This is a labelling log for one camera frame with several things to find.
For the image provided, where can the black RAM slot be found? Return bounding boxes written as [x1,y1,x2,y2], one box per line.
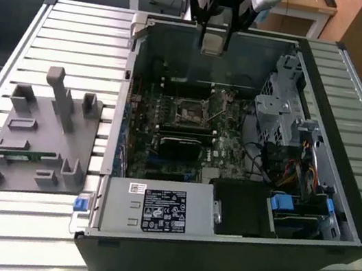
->
[165,80,210,95]
[164,86,209,103]
[158,121,216,138]
[157,127,216,146]

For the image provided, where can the green RAM stick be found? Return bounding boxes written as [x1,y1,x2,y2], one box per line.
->
[0,143,60,169]

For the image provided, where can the grey parts rack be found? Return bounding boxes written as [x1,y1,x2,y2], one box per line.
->
[0,56,110,209]

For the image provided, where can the blue plastic clip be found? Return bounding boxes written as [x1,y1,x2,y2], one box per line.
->
[324,198,337,216]

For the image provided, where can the black open PC case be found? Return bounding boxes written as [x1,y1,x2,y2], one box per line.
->
[67,4,362,271]

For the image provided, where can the CPU socket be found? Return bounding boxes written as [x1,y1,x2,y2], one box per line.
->
[174,96,215,129]

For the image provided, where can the silver power supply unit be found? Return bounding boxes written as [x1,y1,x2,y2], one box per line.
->
[95,166,224,249]

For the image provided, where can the grey case corner bracket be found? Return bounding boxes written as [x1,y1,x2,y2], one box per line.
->
[127,12,153,42]

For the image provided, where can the silver CPU plate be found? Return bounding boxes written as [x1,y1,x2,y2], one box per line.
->
[200,30,228,59]

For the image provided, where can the black plastic bay cover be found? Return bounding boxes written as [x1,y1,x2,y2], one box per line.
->
[202,175,284,244]

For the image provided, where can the blue case latch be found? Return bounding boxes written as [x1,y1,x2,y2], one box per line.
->
[73,196,93,215]

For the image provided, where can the metal drive cage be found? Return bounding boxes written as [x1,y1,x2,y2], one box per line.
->
[248,50,319,150]

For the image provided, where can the thin metal locking lever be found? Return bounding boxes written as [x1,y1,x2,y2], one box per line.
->
[207,106,226,125]

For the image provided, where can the green motherboard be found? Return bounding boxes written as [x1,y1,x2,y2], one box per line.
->
[114,71,269,199]

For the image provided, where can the silver chipset heat sink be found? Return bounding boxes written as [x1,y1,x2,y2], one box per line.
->
[199,166,221,186]

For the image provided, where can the blue disk carrier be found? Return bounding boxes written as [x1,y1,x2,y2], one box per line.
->
[267,190,297,216]

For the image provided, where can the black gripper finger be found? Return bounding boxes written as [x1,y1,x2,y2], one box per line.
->
[223,0,243,54]
[197,0,225,51]

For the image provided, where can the black graphics card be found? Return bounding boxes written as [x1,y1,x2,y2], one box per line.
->
[155,131,208,164]

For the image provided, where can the metal socket cover frame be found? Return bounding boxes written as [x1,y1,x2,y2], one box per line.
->
[205,84,235,114]

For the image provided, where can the yellow red wire bundle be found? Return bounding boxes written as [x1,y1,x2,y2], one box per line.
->
[276,158,322,193]

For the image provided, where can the thick black cable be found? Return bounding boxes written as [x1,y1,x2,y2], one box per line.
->
[239,141,280,185]

